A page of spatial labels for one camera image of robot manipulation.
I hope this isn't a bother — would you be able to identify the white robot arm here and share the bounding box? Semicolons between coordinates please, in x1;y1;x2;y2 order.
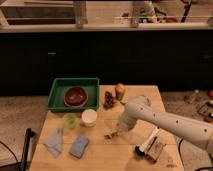
118;95;213;154

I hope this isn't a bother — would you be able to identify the white plastic cup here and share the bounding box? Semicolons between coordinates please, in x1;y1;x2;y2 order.
81;109;97;127

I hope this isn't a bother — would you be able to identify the small green plastic cup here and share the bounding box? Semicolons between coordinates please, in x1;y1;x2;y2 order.
63;113;76;129

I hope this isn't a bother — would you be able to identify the orange green mango toy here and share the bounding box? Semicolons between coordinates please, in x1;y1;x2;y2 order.
115;83;125;101

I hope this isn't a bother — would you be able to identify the brown grape bunch toy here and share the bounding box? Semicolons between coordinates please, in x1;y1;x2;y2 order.
103;91;115;109

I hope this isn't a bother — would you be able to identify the dark red bowl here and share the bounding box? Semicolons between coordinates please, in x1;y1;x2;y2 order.
64;86;88;108

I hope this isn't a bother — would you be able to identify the green plastic tray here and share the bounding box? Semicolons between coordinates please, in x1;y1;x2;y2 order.
47;78;99;113

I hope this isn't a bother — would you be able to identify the blue sponge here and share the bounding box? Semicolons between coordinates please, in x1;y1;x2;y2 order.
69;135;89;158

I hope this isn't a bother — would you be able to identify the black white brush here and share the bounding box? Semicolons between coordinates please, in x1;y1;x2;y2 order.
135;127;160;156

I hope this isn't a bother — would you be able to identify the light blue cloth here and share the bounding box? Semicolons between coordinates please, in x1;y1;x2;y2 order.
44;128;63;157

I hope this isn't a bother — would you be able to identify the small brown box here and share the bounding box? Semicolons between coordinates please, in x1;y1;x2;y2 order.
146;137;166;163

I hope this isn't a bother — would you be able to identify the black cable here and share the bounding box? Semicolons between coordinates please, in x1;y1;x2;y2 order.
177;139;213;171

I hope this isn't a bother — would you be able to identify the black chair frame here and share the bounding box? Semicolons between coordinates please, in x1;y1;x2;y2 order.
0;128;35;171

